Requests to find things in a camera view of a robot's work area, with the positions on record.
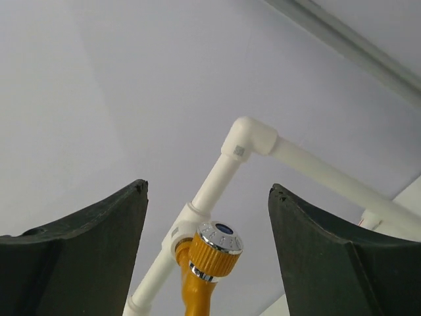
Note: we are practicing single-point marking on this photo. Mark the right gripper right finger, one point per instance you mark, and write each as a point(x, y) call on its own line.
point(330, 266)

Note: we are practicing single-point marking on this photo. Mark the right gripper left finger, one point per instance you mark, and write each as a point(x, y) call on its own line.
point(81, 264)

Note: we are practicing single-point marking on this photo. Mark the orange faucet chrome knob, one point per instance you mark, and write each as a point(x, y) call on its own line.
point(208, 256)

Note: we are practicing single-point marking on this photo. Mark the white PVC pipe frame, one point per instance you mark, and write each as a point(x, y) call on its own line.
point(248, 136)

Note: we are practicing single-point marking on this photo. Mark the right aluminium frame post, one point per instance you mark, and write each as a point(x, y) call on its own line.
point(350, 44)

